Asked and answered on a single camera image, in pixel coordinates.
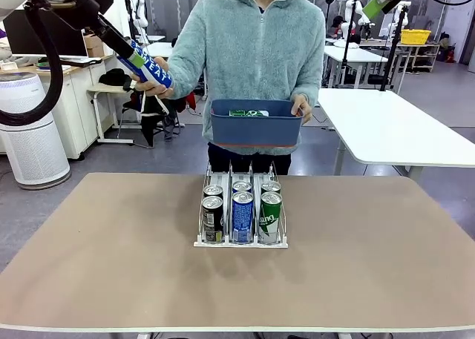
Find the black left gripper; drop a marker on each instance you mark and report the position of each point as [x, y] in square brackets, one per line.
[113, 35]

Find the blue Pocari Sweat can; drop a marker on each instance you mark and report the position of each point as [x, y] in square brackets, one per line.
[157, 73]
[242, 216]
[242, 185]

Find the green Chilsung cider can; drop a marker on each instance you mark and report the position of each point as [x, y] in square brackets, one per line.
[248, 113]
[270, 186]
[270, 216]

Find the person's left forearm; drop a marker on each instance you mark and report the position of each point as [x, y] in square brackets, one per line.
[313, 79]

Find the person's right forearm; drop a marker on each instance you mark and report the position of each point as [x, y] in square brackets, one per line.
[185, 75]

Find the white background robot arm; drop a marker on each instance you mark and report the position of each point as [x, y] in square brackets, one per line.
[401, 16]
[354, 14]
[139, 16]

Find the person's right hand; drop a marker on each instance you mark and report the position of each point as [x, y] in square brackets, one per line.
[159, 93]

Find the person's left hand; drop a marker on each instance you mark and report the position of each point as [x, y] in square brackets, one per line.
[306, 107]

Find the black hat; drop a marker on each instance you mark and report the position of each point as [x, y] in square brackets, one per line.
[113, 75]

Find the brown cardboard box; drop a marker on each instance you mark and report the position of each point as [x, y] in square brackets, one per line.
[95, 52]
[91, 40]

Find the yellow plastic crate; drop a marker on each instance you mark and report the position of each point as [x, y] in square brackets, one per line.
[415, 36]

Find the small beige side table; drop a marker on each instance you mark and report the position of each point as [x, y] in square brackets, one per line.
[105, 90]

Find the white background desk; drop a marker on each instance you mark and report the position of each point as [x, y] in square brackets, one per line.
[360, 54]

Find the black and white jacket pile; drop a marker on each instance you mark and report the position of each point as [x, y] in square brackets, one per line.
[148, 112]

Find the low wooden shelf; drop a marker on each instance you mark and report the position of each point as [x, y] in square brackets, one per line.
[426, 49]

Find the black computer monitor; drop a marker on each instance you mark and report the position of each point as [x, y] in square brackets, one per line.
[74, 42]

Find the red jacket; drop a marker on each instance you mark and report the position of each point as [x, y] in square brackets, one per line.
[191, 101]

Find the white desk with cabinet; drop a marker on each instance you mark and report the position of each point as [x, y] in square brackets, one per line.
[81, 105]

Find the red fire extinguisher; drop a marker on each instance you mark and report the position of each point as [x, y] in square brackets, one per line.
[449, 53]

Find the green bowl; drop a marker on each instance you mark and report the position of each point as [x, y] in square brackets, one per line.
[42, 64]

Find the person in teal fleece jacket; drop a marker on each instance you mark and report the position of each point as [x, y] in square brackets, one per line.
[252, 57]

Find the large white side table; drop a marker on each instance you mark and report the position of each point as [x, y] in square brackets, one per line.
[389, 131]

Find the white round air purifier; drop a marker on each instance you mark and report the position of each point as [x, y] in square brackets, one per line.
[37, 157]

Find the black Pepsi can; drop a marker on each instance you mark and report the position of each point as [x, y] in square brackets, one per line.
[213, 190]
[211, 220]

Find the black camera stand pole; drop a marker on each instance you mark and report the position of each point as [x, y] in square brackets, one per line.
[393, 49]
[349, 42]

